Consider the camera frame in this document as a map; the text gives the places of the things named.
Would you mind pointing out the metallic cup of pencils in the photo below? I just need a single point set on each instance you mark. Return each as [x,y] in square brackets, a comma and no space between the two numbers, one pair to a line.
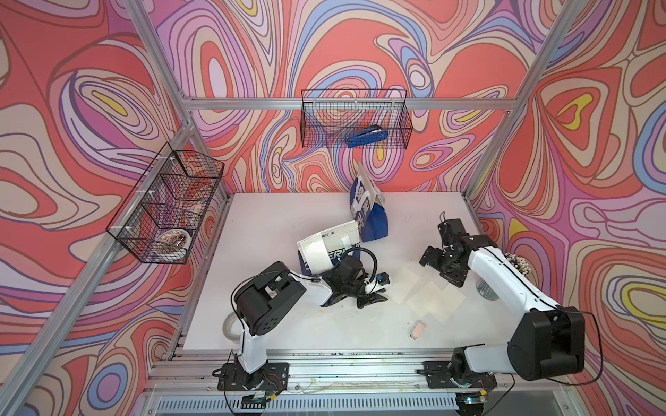
[518,262]

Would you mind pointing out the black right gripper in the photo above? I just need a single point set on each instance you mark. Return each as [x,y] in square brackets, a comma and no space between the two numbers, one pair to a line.
[456,277]

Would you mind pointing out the pink white mini stapler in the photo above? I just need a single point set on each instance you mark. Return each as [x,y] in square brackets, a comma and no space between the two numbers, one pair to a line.
[417,330]

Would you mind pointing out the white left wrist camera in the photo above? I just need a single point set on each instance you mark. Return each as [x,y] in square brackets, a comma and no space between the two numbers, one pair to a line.
[376,283]

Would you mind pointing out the upright blue white paper bag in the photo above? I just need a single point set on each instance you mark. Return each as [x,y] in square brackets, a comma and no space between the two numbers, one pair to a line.
[366,207]

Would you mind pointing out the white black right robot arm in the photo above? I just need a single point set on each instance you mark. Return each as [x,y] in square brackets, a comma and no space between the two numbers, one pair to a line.
[548,339]

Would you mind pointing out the black wire basket left wall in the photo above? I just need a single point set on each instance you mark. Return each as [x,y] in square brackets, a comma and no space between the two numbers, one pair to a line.
[174,192]

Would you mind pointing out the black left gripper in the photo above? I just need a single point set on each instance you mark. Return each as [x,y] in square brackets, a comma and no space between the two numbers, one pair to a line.
[370,299]

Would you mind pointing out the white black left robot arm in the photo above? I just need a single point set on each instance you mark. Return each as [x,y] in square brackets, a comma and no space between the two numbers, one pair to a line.
[263,301]

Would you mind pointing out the blue white bag with handles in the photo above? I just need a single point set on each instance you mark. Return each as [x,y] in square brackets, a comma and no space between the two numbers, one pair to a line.
[337,240]

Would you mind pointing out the white receipt on table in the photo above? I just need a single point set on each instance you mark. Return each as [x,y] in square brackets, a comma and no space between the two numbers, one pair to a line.
[401,284]
[440,303]

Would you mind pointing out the black wire basket back wall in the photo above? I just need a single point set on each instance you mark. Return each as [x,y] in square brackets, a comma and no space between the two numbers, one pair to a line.
[330,115]

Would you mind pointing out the blue stapler in basket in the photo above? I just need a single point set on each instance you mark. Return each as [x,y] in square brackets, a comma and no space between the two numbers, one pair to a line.
[367,136]

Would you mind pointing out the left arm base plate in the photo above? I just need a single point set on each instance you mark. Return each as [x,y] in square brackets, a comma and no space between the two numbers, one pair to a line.
[271,377]

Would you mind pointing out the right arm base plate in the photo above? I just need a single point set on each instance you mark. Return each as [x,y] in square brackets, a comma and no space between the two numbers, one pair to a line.
[442,375]

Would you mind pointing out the clear tape roll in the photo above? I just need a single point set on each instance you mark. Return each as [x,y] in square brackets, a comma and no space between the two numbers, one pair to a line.
[232,328]

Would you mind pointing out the black wire basket wall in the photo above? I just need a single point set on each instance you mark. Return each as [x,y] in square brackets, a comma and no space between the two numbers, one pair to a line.
[174,192]
[330,115]

